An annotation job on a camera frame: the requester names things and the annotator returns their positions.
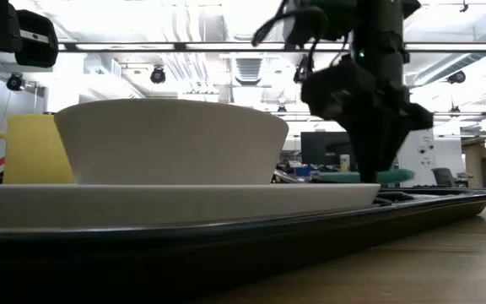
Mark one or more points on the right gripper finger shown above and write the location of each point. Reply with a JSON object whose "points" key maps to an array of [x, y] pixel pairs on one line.
{"points": [[365, 152], [390, 143]]}

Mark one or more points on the yellow plastic cup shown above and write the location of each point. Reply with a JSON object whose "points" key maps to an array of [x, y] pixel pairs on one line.
{"points": [[32, 152]]}

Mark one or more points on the white deep bowl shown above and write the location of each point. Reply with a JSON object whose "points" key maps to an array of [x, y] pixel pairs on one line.
{"points": [[171, 143]]}

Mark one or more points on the white round plate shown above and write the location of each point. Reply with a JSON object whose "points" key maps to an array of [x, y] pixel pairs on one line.
{"points": [[163, 204]]}

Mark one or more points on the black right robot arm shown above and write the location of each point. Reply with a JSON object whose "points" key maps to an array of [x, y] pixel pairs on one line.
{"points": [[378, 34]]}

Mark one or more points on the black serving tray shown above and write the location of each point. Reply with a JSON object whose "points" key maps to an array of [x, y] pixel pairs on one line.
{"points": [[184, 253]]}

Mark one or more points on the white yellow bottle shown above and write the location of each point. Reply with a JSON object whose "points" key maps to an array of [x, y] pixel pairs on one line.
{"points": [[344, 164]]}

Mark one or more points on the white kiosk pillar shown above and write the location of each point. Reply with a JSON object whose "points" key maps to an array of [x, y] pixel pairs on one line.
{"points": [[424, 160]]}

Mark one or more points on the black ceiling spotlight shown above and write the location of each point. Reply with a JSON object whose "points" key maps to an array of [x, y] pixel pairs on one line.
{"points": [[158, 75], [455, 110], [281, 110], [304, 69], [15, 82], [457, 77]]}

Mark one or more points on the black computer monitor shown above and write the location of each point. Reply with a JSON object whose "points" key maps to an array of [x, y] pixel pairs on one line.
{"points": [[323, 148]]}

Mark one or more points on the dark grey swivel chair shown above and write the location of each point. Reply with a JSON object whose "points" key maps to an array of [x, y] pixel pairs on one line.
{"points": [[442, 177]]}

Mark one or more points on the blue storage box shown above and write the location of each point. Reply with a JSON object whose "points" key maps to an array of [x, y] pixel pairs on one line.
{"points": [[303, 172]]}

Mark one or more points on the ceiling air vent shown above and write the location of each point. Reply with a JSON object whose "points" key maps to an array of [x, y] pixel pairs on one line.
{"points": [[248, 69]]}

